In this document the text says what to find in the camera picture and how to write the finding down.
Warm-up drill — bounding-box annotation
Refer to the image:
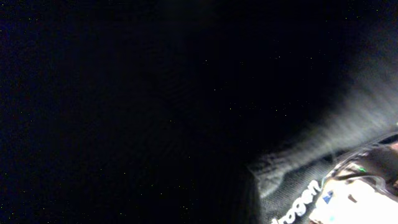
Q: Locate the black t-shirt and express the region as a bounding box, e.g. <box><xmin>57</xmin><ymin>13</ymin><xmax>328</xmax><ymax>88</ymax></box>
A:
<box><xmin>1</xmin><ymin>1</ymin><xmax>397</xmax><ymax>223</ymax></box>

